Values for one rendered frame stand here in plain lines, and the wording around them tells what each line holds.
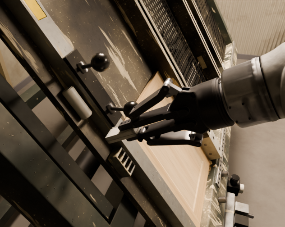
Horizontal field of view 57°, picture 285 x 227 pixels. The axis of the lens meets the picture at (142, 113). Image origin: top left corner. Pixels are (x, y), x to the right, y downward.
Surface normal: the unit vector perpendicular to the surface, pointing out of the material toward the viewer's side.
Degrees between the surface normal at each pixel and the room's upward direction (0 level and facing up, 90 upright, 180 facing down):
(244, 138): 0
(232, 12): 90
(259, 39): 90
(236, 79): 43
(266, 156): 0
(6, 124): 58
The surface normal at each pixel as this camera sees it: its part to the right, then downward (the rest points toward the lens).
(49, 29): 0.80, -0.27
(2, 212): 0.00, -0.81
